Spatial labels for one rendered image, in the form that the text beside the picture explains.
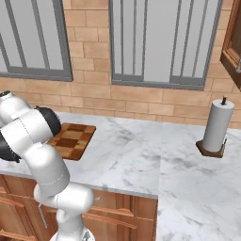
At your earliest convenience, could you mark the checkered wooden cutting board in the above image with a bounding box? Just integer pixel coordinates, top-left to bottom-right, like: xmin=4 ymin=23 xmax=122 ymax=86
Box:
xmin=46 ymin=122 xmax=97 ymax=162

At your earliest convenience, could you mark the grey framed window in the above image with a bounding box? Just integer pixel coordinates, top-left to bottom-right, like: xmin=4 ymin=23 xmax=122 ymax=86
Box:
xmin=108 ymin=0 xmax=224 ymax=91
xmin=0 ymin=0 xmax=74 ymax=83

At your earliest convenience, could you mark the wooden paper towel holder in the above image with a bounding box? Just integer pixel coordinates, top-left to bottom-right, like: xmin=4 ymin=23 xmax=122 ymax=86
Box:
xmin=196 ymin=95 xmax=228 ymax=159

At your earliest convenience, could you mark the wooden base cupboard door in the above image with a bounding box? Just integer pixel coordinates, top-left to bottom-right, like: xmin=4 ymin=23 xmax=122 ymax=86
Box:
xmin=40 ymin=188 xmax=158 ymax=241
xmin=152 ymin=198 xmax=159 ymax=241
xmin=0 ymin=174 xmax=44 ymax=241

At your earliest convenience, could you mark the white paper towel roll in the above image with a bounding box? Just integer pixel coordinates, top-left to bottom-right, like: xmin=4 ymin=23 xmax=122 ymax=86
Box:
xmin=201 ymin=99 xmax=235 ymax=153

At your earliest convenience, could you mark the wooden wall cupboard door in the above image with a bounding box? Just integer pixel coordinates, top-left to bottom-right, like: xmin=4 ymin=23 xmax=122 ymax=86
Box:
xmin=219 ymin=0 xmax=241 ymax=83

